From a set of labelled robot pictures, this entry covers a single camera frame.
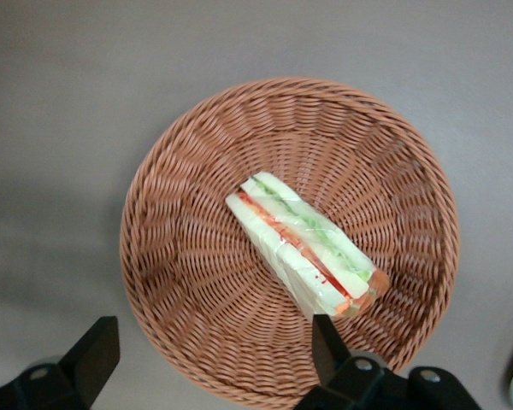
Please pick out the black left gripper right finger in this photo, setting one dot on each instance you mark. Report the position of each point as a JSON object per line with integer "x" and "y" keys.
{"x": 359, "y": 384}

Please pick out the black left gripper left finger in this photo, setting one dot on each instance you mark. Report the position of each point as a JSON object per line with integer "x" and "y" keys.
{"x": 81, "y": 363}

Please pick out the plastic-wrapped triangle sandwich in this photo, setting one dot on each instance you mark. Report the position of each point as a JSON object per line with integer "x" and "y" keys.
{"x": 299, "y": 243}

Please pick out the round brown wicker basket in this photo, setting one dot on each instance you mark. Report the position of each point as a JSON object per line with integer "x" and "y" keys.
{"x": 222, "y": 320}

